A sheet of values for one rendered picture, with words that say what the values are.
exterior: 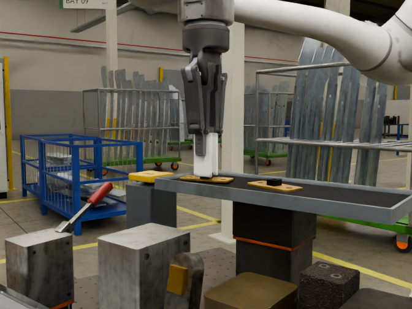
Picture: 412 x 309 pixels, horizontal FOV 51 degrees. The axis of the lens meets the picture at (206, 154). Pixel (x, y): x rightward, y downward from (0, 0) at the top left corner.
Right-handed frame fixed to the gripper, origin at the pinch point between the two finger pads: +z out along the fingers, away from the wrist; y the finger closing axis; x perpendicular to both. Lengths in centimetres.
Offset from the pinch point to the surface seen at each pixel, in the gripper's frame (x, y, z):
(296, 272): 16.2, 4.6, 15.7
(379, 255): 14, -343, 120
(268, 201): 13.3, 9.2, 4.9
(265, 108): -293, -999, -21
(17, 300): -20.5, 20.5, 20.2
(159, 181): -6.2, 4.5, 4.3
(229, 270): -26, -78, 50
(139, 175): -13.9, -1.5, 4.4
